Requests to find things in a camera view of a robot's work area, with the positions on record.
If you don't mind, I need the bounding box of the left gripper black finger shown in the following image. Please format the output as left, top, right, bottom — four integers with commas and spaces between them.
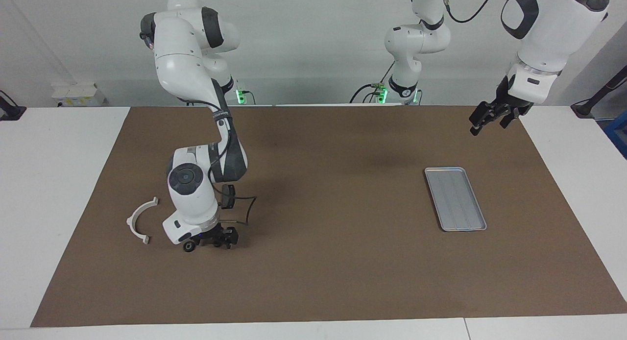
499, 107, 521, 129
469, 101, 497, 136

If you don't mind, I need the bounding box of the silver metal tray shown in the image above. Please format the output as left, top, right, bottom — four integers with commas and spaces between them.
424, 167, 487, 232

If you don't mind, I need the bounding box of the black metal stand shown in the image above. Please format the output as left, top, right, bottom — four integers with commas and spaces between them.
570, 65, 627, 119

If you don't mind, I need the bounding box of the blue crate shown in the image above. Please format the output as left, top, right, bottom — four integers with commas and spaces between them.
604, 110, 627, 159

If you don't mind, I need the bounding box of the brown table mat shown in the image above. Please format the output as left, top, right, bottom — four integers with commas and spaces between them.
30, 106, 627, 327

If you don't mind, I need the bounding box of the white cardboard box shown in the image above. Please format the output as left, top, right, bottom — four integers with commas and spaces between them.
51, 82, 106, 107

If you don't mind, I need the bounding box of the black table clamp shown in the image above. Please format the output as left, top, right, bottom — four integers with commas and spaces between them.
0, 89, 26, 121

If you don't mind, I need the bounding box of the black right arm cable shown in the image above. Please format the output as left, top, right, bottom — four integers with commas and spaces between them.
176, 97, 258, 226

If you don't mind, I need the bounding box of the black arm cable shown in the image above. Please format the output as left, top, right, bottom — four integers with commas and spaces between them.
176, 97, 258, 226
441, 0, 499, 24

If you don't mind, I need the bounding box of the white semicircular plastic bracket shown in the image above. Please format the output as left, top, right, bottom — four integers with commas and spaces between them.
126, 197, 160, 245

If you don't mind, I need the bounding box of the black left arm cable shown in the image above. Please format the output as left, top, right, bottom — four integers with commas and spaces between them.
441, 0, 499, 24

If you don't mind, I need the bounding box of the black base cable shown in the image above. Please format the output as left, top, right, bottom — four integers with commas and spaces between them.
349, 60, 395, 104

